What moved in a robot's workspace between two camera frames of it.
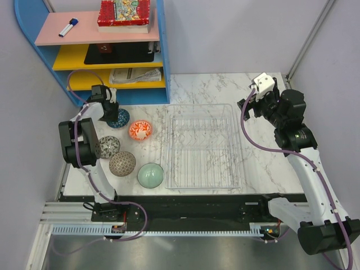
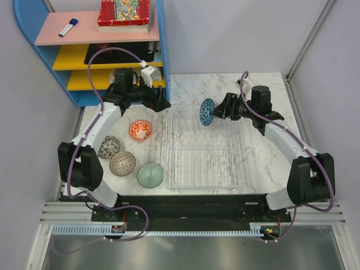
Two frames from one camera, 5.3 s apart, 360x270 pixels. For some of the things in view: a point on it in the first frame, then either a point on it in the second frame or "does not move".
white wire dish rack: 201,149 does not move
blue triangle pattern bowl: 123,119 -> 207,106
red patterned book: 124,16 does not move
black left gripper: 114,116 -> 156,102
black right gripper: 252,103 -> 223,111
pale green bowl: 150,175 does not move
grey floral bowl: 109,145 does not move
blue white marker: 72,22 does not move
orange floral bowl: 140,130 does not move
